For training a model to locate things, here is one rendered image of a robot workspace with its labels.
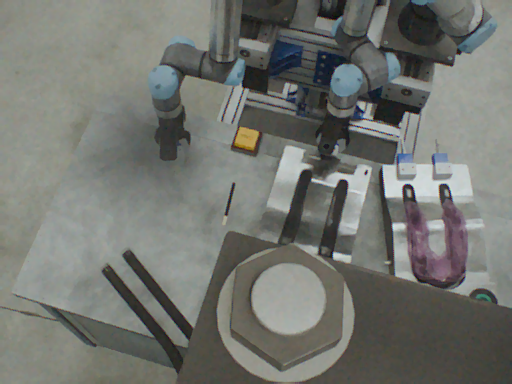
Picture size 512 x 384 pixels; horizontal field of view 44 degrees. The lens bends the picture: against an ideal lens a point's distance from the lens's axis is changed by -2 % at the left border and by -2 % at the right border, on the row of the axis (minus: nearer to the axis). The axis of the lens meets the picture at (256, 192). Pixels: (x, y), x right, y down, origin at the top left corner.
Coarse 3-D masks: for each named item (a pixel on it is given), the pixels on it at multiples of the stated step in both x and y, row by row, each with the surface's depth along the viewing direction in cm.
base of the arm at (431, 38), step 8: (408, 8) 181; (400, 16) 185; (408, 16) 181; (416, 16) 178; (400, 24) 185; (408, 24) 183; (416, 24) 180; (424, 24) 179; (432, 24) 178; (400, 32) 186; (408, 32) 183; (416, 32) 181; (424, 32) 180; (432, 32) 180; (440, 32) 183; (416, 40) 183; (424, 40) 182; (432, 40) 182; (440, 40) 184
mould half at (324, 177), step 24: (288, 168) 184; (312, 168) 184; (336, 168) 184; (360, 168) 184; (288, 192) 181; (312, 192) 181; (360, 192) 181; (264, 216) 176; (312, 216) 178; (312, 240) 171; (336, 240) 173
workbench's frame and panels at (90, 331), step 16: (64, 320) 207; (80, 320) 202; (96, 320) 175; (80, 336) 231; (96, 336) 225; (112, 336) 213; (128, 336) 202; (144, 336) 175; (128, 352) 236; (144, 352) 225; (160, 352) 213
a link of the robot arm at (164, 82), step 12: (156, 72) 160; (168, 72) 160; (180, 72) 164; (156, 84) 158; (168, 84) 159; (180, 84) 165; (156, 96) 162; (168, 96) 161; (156, 108) 168; (168, 108) 166
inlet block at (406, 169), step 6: (402, 144) 191; (402, 150) 190; (396, 156) 190; (402, 156) 188; (408, 156) 188; (402, 162) 187; (408, 162) 187; (402, 168) 185; (408, 168) 185; (414, 168) 185; (402, 174) 185; (408, 174) 185; (414, 174) 185
